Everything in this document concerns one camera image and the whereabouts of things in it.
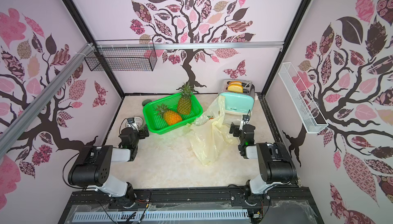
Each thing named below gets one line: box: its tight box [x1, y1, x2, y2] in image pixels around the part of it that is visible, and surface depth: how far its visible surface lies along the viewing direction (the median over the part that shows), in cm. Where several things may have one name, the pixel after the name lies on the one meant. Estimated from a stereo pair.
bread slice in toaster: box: [227, 84, 244, 93], surface depth 100 cm
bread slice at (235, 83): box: [228, 80, 243, 87], surface depth 102 cm
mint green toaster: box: [217, 79, 256, 116], surface depth 100 cm
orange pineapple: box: [155, 103, 183, 126], surface depth 97 cm
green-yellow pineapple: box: [177, 81, 194, 116], surface depth 103 cm
